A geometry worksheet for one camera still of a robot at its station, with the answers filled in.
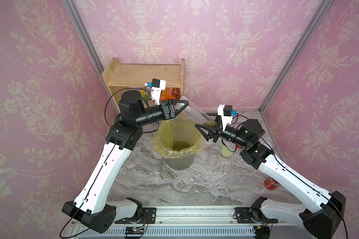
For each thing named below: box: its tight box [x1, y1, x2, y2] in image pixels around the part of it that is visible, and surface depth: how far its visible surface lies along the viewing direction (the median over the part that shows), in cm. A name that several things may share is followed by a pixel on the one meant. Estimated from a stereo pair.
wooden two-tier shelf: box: [101, 57, 186, 113], surface depth 81 cm
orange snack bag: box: [160, 87, 181, 102], surface depth 98 cm
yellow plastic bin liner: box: [152, 116, 206, 159], surface depth 75 cm
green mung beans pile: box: [172, 140, 191, 152], surface depth 99 cm
